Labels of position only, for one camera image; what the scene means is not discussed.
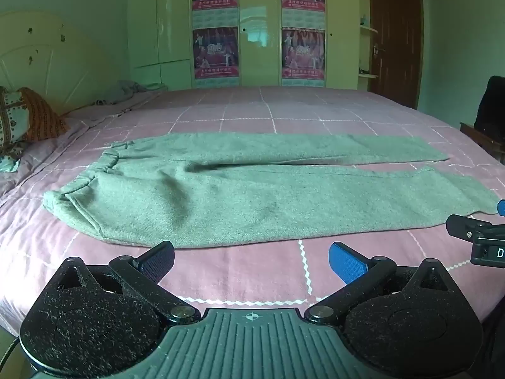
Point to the grey-green pants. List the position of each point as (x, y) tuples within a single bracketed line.
[(244, 197)]

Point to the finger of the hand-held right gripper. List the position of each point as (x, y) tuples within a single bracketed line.
[(467, 227), (502, 207)]

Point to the crumpled grey clothes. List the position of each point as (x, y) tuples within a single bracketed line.
[(126, 90)]

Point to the pink checked bed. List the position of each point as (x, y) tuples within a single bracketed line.
[(256, 106)]

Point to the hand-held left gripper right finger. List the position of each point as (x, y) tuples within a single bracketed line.
[(346, 263)]

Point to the cream headboard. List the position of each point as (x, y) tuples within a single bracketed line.
[(43, 59)]

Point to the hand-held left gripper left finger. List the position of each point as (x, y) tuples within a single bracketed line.
[(159, 261)]

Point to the cream corner shelf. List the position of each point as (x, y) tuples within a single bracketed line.
[(365, 47)]

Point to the brown wooden door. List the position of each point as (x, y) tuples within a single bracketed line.
[(396, 35)]

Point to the dark chair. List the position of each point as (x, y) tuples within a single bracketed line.
[(491, 110)]

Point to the orange patterned pillow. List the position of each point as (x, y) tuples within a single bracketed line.
[(35, 118)]

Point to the cream wardrobe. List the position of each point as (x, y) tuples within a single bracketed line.
[(260, 27)]

